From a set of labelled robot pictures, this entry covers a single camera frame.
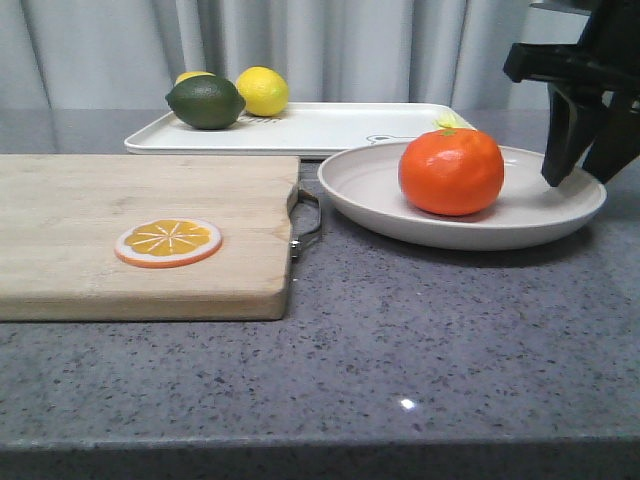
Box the beige round plate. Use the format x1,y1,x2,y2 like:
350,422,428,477
318,143,607,251

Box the wooden cutting board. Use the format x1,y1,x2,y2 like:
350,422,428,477
1,154,299,321

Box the white rectangular tray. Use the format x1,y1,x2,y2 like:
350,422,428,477
124,102,471,160

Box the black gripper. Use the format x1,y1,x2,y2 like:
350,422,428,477
503,1,639,187

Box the grey curtain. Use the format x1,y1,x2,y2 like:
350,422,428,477
1,1,586,110

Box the yellow lemon behind lime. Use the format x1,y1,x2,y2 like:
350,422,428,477
174,71,214,85

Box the yellow plastic fork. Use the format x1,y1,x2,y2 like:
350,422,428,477
434,113,463,129

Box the orange mandarin fruit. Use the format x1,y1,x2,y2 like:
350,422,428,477
398,128,505,216

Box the orange slice toy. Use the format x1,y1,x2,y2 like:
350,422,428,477
114,218,223,268

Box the green lime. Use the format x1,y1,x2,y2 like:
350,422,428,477
165,75,246,130

